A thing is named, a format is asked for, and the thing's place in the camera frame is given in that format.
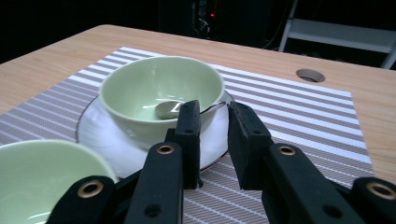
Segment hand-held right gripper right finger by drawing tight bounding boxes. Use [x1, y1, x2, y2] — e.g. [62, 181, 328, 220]
[227, 101, 275, 191]

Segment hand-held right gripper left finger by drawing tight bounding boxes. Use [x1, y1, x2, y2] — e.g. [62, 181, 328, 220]
[164, 99, 204, 190]

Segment metal spoon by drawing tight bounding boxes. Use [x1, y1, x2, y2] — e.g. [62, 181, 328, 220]
[143, 100, 228, 120]

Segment green ceramic bowl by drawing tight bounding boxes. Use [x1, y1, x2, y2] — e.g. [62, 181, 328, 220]
[0, 139, 120, 224]
[98, 55, 226, 152]

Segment white plate with dark rim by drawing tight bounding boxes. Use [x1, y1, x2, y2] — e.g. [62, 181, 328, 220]
[75, 90, 236, 179]

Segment striped woven placemat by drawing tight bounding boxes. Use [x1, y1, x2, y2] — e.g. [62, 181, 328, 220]
[0, 46, 375, 224]

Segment dark equipment rack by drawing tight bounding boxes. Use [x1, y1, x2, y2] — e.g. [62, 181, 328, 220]
[186, 0, 220, 36]

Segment grey table cable grommet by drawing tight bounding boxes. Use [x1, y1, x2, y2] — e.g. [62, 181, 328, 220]
[295, 68, 326, 83]

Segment white metal stand frame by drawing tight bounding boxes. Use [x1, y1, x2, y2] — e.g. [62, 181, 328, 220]
[277, 0, 396, 70]

